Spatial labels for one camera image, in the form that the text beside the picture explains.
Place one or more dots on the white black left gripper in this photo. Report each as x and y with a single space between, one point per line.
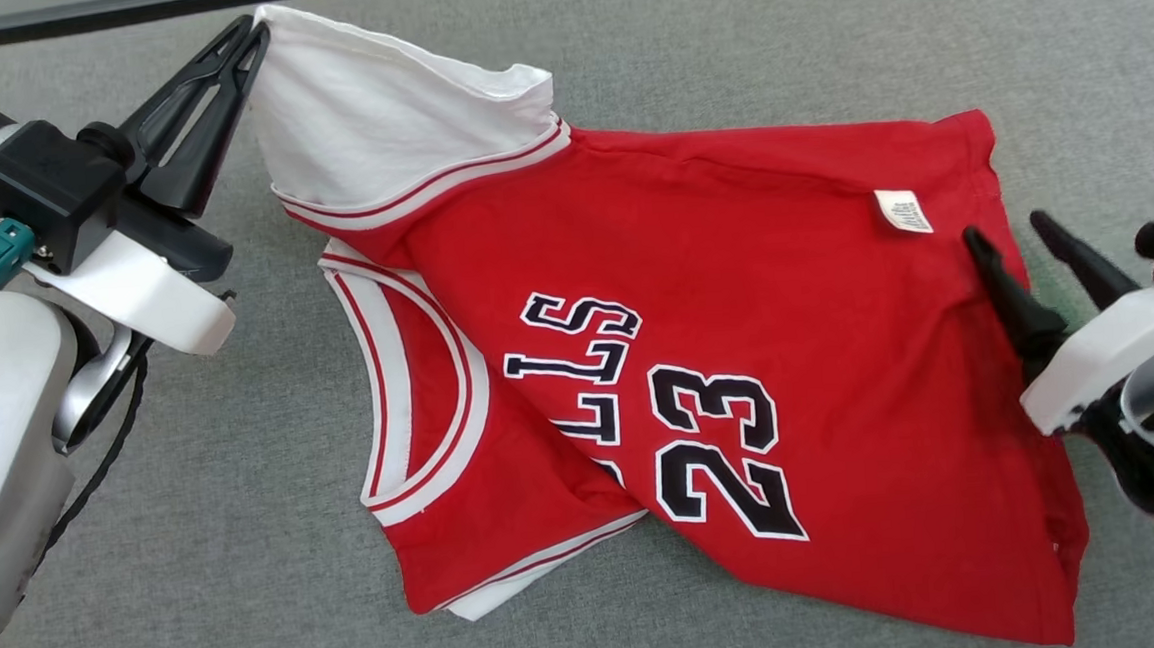
165 309

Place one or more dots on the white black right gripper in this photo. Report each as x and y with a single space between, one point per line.
1100 362

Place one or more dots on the red basketball jersey number 23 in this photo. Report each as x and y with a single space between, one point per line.
785 281

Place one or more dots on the grey fabric sofa seat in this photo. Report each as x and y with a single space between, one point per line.
200 547

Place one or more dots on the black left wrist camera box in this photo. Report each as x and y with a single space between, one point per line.
48 191

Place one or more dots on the grey wall base rail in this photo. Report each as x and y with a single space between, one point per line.
68 24

